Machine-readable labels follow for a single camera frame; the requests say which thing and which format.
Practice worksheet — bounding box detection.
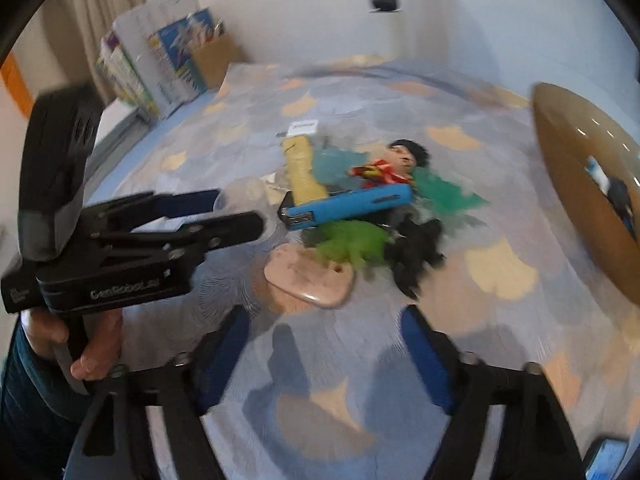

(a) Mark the black toy figure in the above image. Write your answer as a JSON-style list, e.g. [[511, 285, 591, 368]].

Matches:
[[384, 214, 446, 300]]

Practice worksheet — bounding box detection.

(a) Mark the teal toy lizard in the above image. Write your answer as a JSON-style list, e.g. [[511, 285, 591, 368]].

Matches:
[[413, 167, 488, 236]]

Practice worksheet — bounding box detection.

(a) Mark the stack of books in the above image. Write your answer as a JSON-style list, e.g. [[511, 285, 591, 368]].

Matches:
[[99, 0, 224, 119]]

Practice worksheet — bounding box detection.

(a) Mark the black-haired doll figure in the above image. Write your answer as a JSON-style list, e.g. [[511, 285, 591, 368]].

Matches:
[[348, 139, 431, 188]]

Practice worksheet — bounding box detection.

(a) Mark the blue rectangular case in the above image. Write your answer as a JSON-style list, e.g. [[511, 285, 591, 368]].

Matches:
[[278, 184, 413, 231]]

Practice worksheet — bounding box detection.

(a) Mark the white pipe with black clamp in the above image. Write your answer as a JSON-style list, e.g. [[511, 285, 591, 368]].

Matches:
[[370, 0, 400, 13]]

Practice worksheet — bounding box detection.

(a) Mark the black gold lighter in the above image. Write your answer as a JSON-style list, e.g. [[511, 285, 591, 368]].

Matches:
[[585, 156, 637, 240]]

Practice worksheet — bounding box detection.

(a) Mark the smartphone with lit screen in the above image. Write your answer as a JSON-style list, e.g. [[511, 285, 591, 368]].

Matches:
[[584, 436, 629, 480]]

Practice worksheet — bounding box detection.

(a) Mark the pink soap-shaped object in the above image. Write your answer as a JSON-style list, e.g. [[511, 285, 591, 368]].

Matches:
[[264, 243, 355, 308]]

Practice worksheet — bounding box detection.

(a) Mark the brown ribbed glass bowl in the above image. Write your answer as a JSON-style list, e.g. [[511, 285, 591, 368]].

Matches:
[[532, 82, 639, 304]]

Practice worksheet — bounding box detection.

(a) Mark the brown cardboard box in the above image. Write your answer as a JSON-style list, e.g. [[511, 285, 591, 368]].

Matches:
[[192, 32, 245, 90]]

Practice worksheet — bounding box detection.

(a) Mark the white label card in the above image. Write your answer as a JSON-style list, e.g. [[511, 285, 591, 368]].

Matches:
[[286, 119, 319, 136]]

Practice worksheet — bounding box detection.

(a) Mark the person's left hand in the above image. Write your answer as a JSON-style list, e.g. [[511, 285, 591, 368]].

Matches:
[[20, 309, 124, 382]]

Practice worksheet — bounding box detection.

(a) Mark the green toy lizard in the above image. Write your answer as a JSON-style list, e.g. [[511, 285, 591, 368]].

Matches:
[[302, 220, 390, 270]]

